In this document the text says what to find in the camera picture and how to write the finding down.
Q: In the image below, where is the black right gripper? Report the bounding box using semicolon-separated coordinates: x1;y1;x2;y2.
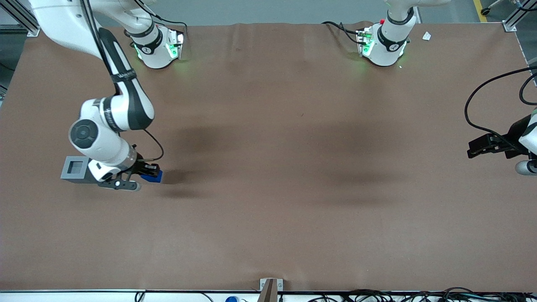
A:
125;159;161;179

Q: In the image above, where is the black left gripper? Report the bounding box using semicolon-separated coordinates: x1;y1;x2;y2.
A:
467;115;531;159

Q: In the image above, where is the blue block part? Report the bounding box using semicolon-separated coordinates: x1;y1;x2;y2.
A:
141;169;164;184

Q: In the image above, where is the gray square socket base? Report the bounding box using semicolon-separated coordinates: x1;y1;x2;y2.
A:
60;156;101;185

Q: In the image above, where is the brown table mat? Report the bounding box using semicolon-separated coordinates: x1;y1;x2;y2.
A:
0;21;537;293

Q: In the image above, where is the black caster wheel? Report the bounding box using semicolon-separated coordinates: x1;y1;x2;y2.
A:
481;0;504;16

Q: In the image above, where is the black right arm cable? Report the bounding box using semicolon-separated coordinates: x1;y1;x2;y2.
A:
80;0;165;162

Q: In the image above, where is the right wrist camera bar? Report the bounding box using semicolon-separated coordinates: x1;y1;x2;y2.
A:
97;178;142;192

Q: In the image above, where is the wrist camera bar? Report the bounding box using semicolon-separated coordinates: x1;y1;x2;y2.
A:
97;178;142;192
515;160;537;176

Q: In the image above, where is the long black left arm cable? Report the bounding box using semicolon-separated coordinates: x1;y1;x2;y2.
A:
464;66;537;143

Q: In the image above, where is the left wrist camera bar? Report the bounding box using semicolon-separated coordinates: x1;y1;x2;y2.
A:
515;160;537;176

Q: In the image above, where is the short black left arm cable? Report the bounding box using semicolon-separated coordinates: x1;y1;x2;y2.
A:
519;72;537;106

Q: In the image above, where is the aluminium frame post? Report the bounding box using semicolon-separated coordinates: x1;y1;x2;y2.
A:
0;0;41;38
503;0;537;32

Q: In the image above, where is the black right base cable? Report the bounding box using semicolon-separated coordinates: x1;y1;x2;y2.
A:
134;0;188;34

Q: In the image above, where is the black base cable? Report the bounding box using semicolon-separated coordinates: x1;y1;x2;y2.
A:
134;0;188;34
322;21;365;45

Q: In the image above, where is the black floor cable bundle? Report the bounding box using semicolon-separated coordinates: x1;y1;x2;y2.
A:
306;287;537;302

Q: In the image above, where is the metal bracket with brown post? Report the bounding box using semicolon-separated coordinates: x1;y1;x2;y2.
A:
260;278;284;302

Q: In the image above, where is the black left base cable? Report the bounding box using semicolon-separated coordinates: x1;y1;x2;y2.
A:
322;21;365;45

